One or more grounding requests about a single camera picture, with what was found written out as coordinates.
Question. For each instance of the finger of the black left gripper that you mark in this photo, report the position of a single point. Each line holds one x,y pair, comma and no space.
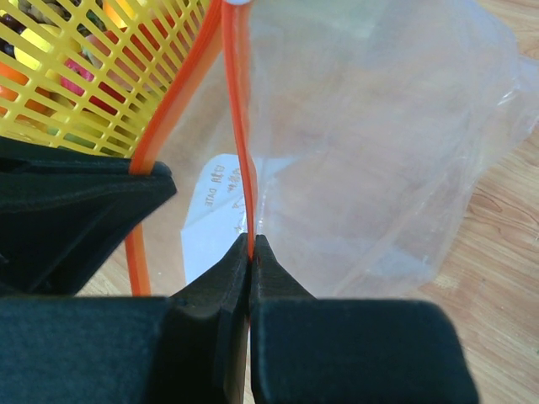
63,213

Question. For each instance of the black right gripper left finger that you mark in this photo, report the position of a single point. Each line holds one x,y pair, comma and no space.
186,348

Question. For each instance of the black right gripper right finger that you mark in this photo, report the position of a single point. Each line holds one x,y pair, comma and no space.
310,350

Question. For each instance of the clear orange zip bag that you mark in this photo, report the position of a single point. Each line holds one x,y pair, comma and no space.
349,133

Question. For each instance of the red apple toy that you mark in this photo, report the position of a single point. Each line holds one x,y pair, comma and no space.
96,96

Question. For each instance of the watermelon slice toy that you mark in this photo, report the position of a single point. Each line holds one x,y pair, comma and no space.
91,126

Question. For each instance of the yellow plastic basket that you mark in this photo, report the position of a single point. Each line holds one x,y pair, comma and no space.
174,24

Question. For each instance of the orange bell pepper toy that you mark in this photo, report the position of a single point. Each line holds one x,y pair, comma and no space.
13,78

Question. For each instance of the yellow lemon toy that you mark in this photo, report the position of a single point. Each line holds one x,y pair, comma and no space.
66,44

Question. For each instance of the dark purple grape bunch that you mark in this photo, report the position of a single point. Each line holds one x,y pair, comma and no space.
11,23

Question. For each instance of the yellow orange round fruit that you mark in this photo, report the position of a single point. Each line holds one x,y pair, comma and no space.
125,6

